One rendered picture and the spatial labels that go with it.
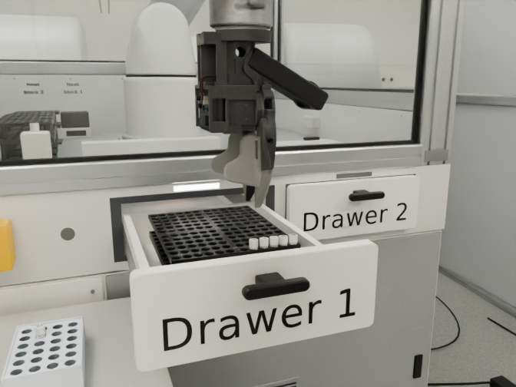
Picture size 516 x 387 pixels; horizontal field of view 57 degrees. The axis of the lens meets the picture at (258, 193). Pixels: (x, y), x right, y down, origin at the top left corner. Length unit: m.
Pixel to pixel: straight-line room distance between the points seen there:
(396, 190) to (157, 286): 0.61
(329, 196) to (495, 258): 1.89
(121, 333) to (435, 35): 0.78
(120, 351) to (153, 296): 0.21
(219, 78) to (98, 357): 0.40
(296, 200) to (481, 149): 1.94
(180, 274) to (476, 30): 2.49
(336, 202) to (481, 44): 1.97
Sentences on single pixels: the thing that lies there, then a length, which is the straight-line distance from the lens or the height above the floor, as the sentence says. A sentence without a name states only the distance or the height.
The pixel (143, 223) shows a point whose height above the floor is 0.88.
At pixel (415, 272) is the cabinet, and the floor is 0.71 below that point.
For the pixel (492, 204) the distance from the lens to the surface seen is 2.70.
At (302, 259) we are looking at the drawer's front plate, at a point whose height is 0.92.
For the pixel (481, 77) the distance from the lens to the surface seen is 2.76.
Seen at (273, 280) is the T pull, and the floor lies 0.91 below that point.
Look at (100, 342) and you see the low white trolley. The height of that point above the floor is 0.76.
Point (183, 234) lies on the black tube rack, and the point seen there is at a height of 0.90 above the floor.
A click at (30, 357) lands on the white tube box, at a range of 0.66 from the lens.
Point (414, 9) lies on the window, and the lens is 1.03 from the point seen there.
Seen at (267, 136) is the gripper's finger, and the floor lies 1.05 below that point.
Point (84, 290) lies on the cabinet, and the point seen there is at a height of 0.77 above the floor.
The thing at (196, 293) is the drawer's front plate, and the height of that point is 0.90.
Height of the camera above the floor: 1.12
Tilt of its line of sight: 13 degrees down
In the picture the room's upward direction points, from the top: straight up
